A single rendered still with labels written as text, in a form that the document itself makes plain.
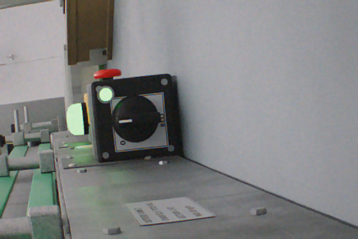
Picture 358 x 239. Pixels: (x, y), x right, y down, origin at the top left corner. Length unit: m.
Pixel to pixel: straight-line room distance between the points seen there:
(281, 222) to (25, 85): 4.75
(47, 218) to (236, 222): 0.11
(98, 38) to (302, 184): 0.98
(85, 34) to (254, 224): 1.01
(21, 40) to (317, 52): 4.76
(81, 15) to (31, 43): 3.79
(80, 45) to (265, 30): 0.94
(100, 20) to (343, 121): 1.01
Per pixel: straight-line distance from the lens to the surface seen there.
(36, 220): 0.40
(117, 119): 0.68
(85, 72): 1.50
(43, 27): 5.08
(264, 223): 0.34
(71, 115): 1.01
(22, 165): 0.86
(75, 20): 1.29
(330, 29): 0.33
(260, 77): 0.45
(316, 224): 0.33
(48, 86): 5.06
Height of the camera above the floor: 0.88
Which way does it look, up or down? 10 degrees down
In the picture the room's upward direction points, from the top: 96 degrees counter-clockwise
